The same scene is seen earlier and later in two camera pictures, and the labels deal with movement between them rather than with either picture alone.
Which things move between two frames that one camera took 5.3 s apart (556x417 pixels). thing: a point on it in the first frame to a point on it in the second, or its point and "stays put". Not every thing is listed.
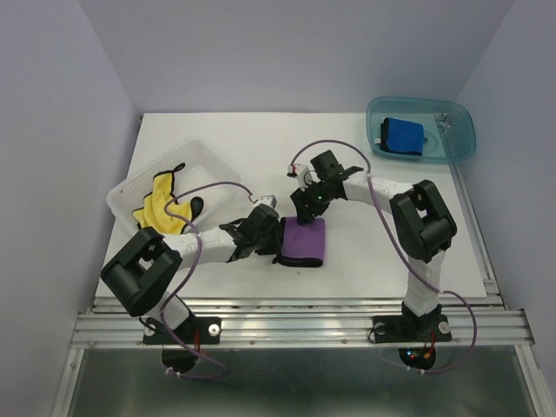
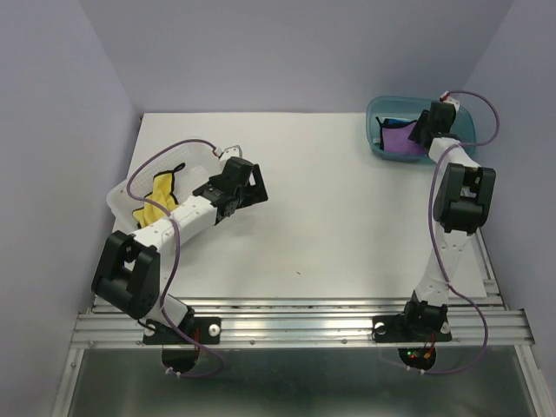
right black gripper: [301, 198] to [415, 134]
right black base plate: [433, 327] stays put
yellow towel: [153, 214] stays put
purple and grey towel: [301, 245] to [395, 139]
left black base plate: [195, 330] stays put
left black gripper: [274, 245] to [255, 193]
